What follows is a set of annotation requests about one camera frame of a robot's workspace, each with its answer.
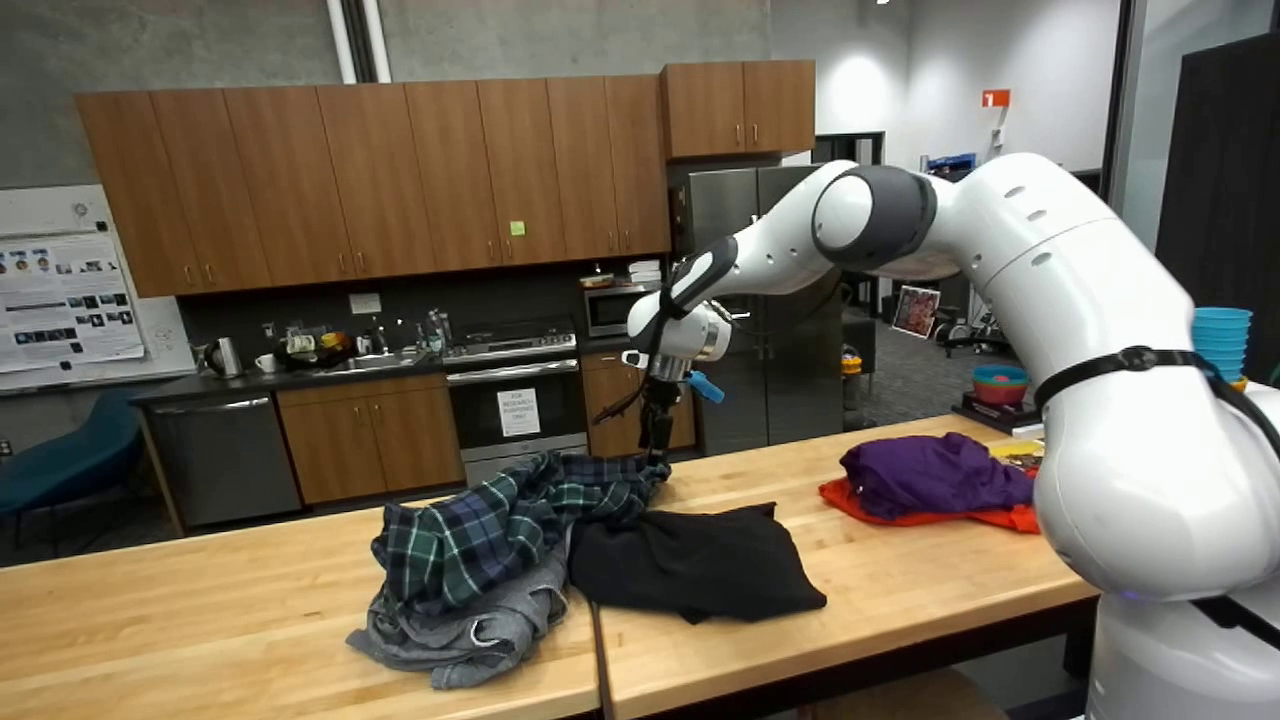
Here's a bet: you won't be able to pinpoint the grey dishwasher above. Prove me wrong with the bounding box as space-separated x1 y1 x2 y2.
138 389 303 524

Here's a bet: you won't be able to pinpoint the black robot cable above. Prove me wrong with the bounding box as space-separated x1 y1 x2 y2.
1030 343 1280 459

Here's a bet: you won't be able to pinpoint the narrow wooden base cabinet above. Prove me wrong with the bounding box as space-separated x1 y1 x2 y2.
580 348 705 465

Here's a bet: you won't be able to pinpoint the red orange garment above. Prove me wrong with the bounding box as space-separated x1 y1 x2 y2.
815 473 1045 541

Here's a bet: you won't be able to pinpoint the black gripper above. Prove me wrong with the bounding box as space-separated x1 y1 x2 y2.
637 370 687 459

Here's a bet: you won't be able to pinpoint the wooden wall cabinets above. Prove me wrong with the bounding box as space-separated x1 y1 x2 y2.
72 72 676 298

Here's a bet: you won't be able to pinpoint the wooden cabinet over refrigerator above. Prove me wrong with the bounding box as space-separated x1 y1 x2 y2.
655 55 818 164

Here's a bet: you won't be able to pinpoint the blue chair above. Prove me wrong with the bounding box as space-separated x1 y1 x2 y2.
0 389 183 541

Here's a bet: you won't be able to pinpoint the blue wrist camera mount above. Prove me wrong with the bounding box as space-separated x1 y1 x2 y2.
683 367 730 409

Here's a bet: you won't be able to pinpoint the stainless steel refrigerator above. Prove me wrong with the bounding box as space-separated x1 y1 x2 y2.
667 154 849 454

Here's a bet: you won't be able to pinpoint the purple shirt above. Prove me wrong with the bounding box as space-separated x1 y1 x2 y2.
835 428 1039 524

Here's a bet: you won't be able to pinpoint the wide wooden base cabinet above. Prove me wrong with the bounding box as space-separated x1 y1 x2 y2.
270 370 469 508

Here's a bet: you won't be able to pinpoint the silver microwave oven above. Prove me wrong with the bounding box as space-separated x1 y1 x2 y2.
580 275 673 338

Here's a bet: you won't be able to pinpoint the grey crumpled garment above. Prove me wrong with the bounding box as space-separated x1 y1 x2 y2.
343 529 580 695

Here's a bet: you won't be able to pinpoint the white wall poster board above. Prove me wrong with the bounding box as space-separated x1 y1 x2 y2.
0 179 146 381

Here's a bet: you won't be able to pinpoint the silver kettle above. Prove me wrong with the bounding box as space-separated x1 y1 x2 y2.
204 330 245 385

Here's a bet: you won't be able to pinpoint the black folded garment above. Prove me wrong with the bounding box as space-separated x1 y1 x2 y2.
569 501 833 628

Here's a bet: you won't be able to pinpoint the teal bowl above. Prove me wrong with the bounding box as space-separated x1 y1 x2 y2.
967 357 1034 414

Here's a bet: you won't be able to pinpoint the stack of blue cups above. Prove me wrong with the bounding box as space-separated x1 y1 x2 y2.
1189 305 1258 385

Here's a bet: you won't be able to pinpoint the built-in kitchen oven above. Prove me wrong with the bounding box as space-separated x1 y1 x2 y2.
445 357 593 492

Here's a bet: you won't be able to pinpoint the green blue checked shirt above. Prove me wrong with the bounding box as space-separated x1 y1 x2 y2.
369 447 676 621

